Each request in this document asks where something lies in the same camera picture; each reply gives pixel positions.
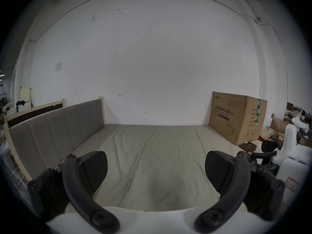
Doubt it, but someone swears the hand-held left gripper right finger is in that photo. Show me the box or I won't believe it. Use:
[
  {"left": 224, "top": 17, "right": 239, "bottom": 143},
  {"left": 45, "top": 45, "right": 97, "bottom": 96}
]
[{"left": 194, "top": 151, "right": 286, "bottom": 234}]

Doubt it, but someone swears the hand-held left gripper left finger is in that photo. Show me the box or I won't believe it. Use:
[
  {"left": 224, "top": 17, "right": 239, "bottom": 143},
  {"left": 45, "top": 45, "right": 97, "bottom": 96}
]
[{"left": 27, "top": 151, "right": 120, "bottom": 234}]

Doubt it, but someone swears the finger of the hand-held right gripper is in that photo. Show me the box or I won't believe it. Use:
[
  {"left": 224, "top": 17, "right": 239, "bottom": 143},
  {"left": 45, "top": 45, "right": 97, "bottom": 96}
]
[
  {"left": 261, "top": 140, "right": 283, "bottom": 153},
  {"left": 251, "top": 151, "right": 280, "bottom": 176}
]

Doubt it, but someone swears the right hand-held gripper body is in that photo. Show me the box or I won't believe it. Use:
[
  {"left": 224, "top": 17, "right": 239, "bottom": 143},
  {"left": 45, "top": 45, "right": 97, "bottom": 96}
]
[{"left": 271, "top": 124, "right": 312, "bottom": 205}]

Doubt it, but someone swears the flat dark brown box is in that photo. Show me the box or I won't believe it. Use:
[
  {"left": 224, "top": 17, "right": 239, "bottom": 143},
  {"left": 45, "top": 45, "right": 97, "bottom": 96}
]
[{"left": 238, "top": 141, "right": 263, "bottom": 153}]

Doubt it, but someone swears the open cardboard box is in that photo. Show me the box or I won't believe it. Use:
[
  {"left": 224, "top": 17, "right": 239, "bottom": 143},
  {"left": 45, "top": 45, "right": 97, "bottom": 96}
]
[{"left": 259, "top": 117, "right": 286, "bottom": 144}]

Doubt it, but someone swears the cluttered table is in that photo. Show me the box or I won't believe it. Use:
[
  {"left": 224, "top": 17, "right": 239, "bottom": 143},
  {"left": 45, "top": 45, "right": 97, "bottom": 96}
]
[{"left": 283, "top": 102, "right": 312, "bottom": 147}]

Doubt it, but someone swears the large brown cardboard carton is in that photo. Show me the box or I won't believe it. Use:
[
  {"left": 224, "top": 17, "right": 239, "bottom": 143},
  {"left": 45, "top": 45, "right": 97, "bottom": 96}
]
[{"left": 208, "top": 91, "right": 268, "bottom": 146}]

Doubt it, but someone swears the grey padded headboard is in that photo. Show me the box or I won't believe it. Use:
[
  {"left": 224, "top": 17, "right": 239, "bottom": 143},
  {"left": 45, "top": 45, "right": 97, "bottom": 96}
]
[{"left": 4, "top": 97, "right": 106, "bottom": 182}]

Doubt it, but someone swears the bed with beige sheet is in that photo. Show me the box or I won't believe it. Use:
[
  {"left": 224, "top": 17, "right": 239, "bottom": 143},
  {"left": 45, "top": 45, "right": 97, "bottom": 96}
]
[{"left": 65, "top": 124, "right": 264, "bottom": 213}]

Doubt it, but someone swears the wooden bed frame dark panel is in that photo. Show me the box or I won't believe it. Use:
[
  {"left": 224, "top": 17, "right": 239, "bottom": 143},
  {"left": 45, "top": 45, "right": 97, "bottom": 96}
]
[{"left": 4, "top": 98, "right": 65, "bottom": 129}]

